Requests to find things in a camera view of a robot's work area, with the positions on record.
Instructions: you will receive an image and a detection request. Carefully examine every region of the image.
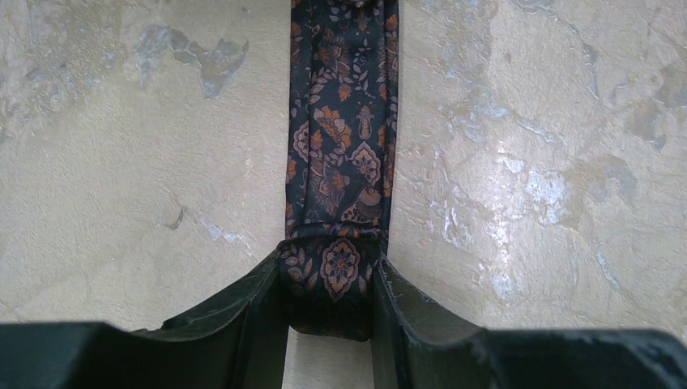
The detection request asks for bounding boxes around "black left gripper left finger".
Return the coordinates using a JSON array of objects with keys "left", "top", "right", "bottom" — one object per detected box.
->
[{"left": 1, "top": 255, "right": 288, "bottom": 388}]

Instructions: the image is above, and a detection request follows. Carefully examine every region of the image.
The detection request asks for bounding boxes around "brown patterned necktie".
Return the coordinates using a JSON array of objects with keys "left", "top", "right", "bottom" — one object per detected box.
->
[{"left": 276, "top": 1, "right": 399, "bottom": 342}]

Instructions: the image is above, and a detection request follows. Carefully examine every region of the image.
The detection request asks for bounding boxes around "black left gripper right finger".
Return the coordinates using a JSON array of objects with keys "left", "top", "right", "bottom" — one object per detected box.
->
[{"left": 371, "top": 259, "right": 686, "bottom": 388}]

